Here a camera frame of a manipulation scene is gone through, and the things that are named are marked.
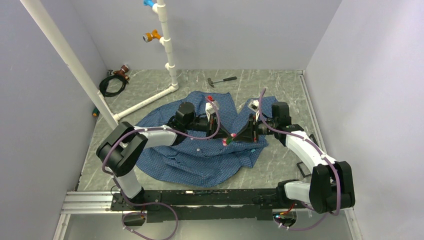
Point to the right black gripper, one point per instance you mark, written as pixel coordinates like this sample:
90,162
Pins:
248,133

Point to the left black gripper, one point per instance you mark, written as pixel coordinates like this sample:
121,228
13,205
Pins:
212,125

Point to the pink flower brooch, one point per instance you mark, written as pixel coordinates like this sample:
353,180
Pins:
226,141

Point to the blue checkered shirt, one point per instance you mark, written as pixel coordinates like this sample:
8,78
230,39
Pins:
201,163

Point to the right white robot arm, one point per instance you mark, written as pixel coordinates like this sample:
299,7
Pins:
331,186

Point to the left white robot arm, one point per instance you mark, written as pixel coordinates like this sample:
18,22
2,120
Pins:
120,151

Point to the green orange screwdriver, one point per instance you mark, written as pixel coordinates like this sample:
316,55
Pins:
95,112

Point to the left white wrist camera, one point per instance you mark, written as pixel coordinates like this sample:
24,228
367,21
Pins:
211,108

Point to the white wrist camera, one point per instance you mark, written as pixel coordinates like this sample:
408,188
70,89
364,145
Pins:
211,108
255,107

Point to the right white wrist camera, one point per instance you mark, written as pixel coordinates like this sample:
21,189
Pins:
255,107

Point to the black handled hammer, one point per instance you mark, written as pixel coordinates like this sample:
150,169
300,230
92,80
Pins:
213,82

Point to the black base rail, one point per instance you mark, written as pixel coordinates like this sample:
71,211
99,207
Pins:
207,204

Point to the orange hose nozzle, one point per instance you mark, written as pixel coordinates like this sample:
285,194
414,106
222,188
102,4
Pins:
149,36

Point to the blue hose nozzle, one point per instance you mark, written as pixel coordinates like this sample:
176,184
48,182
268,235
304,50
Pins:
149,3

